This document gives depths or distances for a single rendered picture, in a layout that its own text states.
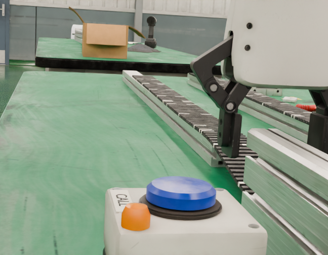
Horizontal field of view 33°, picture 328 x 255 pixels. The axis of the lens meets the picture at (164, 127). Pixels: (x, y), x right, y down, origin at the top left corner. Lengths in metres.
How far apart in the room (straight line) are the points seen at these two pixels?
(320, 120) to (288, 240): 0.17
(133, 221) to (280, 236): 0.14
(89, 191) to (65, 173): 0.07
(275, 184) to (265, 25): 0.14
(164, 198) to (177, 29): 11.35
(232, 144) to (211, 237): 0.20
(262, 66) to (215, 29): 11.37
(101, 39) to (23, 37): 8.87
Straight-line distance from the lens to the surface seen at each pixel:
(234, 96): 0.48
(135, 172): 0.62
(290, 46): 0.48
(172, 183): 0.32
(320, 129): 0.52
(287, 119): 0.93
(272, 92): 1.46
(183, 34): 11.67
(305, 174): 0.35
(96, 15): 11.39
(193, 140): 0.75
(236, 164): 0.60
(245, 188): 0.54
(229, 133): 0.49
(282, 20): 0.48
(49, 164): 0.64
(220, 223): 0.30
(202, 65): 0.48
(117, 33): 2.55
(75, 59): 2.43
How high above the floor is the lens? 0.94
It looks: 10 degrees down
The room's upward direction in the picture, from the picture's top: 3 degrees clockwise
